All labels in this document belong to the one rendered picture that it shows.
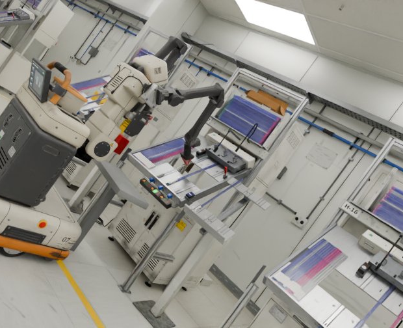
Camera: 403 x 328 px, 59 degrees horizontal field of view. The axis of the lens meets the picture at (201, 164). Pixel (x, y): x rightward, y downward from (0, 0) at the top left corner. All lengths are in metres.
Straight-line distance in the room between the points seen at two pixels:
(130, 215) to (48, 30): 4.26
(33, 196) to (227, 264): 2.80
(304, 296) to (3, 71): 5.71
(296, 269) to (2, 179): 1.62
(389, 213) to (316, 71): 2.74
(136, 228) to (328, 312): 1.63
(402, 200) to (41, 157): 2.08
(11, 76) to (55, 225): 4.76
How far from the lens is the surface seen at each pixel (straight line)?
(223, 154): 2.86
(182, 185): 2.60
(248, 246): 4.31
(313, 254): 2.30
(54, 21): 6.70
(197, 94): 2.32
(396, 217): 2.49
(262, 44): 5.43
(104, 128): 2.23
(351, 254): 2.43
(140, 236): 3.00
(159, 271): 2.84
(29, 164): 1.99
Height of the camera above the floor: 1.05
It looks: 1 degrees down
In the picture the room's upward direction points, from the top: 36 degrees clockwise
